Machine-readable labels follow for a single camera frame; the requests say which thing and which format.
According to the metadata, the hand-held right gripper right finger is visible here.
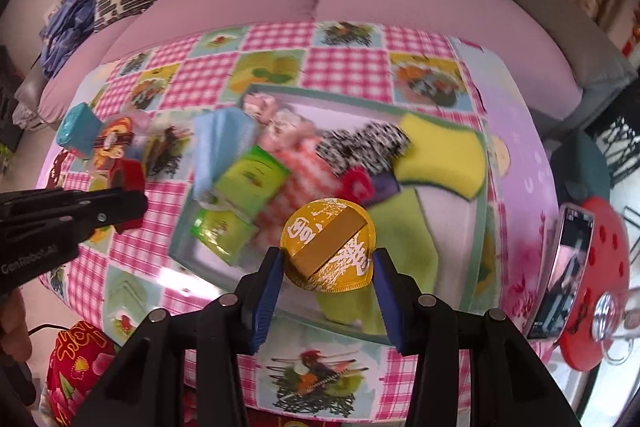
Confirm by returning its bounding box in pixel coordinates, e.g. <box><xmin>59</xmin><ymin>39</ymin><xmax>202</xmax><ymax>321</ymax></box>
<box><xmin>371</xmin><ymin>247</ymin><xmax>581</xmax><ymax>427</ymax></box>

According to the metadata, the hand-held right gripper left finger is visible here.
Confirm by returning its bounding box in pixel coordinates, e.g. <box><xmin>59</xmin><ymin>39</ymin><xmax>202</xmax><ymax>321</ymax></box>
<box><xmin>90</xmin><ymin>247</ymin><xmax>287</xmax><ymax>427</ymax></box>

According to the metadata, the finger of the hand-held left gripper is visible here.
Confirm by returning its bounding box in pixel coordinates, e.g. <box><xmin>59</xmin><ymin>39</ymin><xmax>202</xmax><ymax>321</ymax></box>
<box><xmin>64</xmin><ymin>189</ymin><xmax>149</xmax><ymax>234</ymax></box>

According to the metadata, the light green cloth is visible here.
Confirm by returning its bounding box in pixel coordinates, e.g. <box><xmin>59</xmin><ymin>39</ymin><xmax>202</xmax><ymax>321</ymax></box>
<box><xmin>315</xmin><ymin>187</ymin><xmax>440</xmax><ymax>333</ymax></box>

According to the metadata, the green tissue packet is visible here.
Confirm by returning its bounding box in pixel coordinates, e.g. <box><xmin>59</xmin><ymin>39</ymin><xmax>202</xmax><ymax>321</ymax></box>
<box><xmin>192</xmin><ymin>206</ymin><xmax>256</xmax><ymax>265</ymax></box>
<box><xmin>214</xmin><ymin>144</ymin><xmax>292</xmax><ymax>218</ymax></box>

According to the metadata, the round gold packet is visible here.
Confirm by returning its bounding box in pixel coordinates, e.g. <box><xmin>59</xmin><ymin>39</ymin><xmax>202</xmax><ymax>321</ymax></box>
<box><xmin>280</xmin><ymin>197</ymin><xmax>377</xmax><ymax>294</ymax></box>

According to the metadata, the purple cartoon packet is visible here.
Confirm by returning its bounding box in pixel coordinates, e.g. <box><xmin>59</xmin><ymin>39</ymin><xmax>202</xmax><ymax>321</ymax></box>
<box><xmin>370</xmin><ymin>172</ymin><xmax>401</xmax><ymax>202</ymax></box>

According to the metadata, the red yarn flower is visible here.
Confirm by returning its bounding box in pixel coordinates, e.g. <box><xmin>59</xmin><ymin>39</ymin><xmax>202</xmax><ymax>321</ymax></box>
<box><xmin>341</xmin><ymin>167</ymin><xmax>373</xmax><ymax>208</ymax></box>

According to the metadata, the light blue cloth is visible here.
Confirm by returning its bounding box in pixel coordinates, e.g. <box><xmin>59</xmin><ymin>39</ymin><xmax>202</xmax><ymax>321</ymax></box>
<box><xmin>192</xmin><ymin>109</ymin><xmax>258</xmax><ymax>200</ymax></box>

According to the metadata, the pink white knitted cloth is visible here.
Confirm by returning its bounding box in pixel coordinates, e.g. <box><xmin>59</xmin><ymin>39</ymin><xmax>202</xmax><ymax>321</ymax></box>
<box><xmin>250</xmin><ymin>132</ymin><xmax>351</xmax><ymax>248</ymax></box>

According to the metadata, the yellow sponge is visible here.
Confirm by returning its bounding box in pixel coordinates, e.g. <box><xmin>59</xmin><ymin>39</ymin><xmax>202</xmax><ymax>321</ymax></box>
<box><xmin>392</xmin><ymin>112</ymin><xmax>487</xmax><ymax>200</ymax></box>

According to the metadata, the black white spotted scrunchie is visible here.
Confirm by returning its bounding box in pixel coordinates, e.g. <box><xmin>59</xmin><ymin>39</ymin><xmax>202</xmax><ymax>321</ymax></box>
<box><xmin>316</xmin><ymin>122</ymin><xmax>412</xmax><ymax>175</ymax></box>

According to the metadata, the pink beige scrunchie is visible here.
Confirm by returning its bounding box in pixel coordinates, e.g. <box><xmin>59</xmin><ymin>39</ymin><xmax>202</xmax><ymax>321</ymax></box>
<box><xmin>242</xmin><ymin>93</ymin><xmax>321</xmax><ymax>142</ymax></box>

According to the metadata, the shallow teal cardboard box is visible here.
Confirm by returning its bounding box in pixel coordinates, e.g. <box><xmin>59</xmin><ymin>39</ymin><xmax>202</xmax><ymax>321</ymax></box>
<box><xmin>169</xmin><ymin>82</ymin><xmax>493</xmax><ymax>348</ymax></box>

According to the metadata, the person's left hand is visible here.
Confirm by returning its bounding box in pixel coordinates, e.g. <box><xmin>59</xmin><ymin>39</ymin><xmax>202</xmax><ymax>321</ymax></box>
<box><xmin>0</xmin><ymin>292</ymin><xmax>32</xmax><ymax>370</ymax></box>

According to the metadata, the teal plastic container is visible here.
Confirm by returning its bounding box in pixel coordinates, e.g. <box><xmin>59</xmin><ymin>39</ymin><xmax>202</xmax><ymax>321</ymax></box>
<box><xmin>56</xmin><ymin>103</ymin><xmax>101</xmax><ymax>152</ymax></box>

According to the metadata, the grey white fabric bundle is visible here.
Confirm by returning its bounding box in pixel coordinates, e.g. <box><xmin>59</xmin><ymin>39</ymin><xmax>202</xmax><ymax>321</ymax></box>
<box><xmin>12</xmin><ymin>102</ymin><xmax>43</xmax><ymax>128</ymax></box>

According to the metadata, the black cabinet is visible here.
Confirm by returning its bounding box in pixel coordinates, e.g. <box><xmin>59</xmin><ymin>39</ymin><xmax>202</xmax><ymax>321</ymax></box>
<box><xmin>0</xmin><ymin>44</ymin><xmax>26</xmax><ymax>148</ymax></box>

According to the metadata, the smartphone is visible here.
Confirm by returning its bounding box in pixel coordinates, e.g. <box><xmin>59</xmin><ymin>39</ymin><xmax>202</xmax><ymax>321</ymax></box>
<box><xmin>527</xmin><ymin>203</ymin><xmax>597</xmax><ymax>340</ymax></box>

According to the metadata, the blue striped garment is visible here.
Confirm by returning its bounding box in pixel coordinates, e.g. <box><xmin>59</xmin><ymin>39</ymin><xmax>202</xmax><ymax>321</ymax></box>
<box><xmin>39</xmin><ymin>0</ymin><xmax>98</xmax><ymax>80</ymax></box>

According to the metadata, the silver metal cup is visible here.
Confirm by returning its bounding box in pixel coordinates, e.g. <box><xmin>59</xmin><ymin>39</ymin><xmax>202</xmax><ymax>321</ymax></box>
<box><xmin>592</xmin><ymin>292</ymin><xmax>640</xmax><ymax>365</ymax></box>

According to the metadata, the red plastic stool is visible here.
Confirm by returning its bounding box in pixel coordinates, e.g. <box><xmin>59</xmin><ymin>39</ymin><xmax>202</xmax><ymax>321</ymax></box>
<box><xmin>557</xmin><ymin>197</ymin><xmax>632</xmax><ymax>370</ymax></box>

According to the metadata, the dark teal stool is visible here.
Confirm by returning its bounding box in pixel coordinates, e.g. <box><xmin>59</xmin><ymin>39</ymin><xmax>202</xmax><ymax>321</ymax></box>
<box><xmin>552</xmin><ymin>132</ymin><xmax>613</xmax><ymax>208</ymax></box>

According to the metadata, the black metal rack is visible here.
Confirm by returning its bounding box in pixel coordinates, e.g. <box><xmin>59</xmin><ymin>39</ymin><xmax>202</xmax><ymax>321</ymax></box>
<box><xmin>597</xmin><ymin>117</ymin><xmax>640</xmax><ymax>188</ymax></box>

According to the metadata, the red hanging decoration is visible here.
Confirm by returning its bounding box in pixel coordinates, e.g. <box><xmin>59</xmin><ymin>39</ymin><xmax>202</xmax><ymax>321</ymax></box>
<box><xmin>620</xmin><ymin>24</ymin><xmax>640</xmax><ymax>58</ymax></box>

